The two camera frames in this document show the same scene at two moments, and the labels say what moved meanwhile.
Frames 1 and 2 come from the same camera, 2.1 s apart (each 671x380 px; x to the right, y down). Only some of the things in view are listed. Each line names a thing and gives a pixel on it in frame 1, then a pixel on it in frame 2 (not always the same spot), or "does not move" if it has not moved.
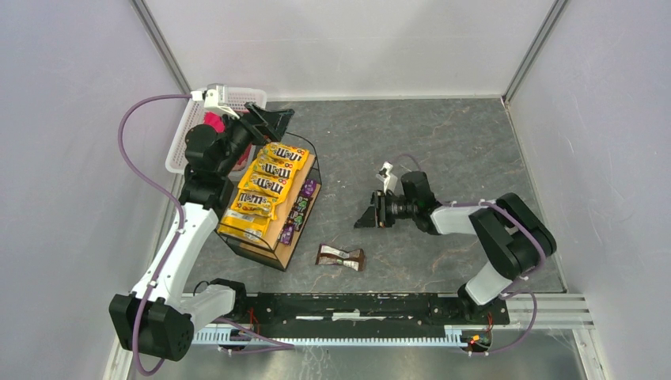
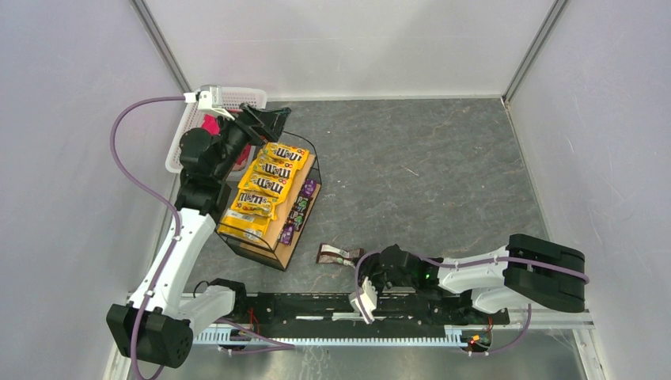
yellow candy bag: (249, 227) does not move
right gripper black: (379, 209) → (374, 267)
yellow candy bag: (275, 168) does not move
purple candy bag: (297, 218) does not move
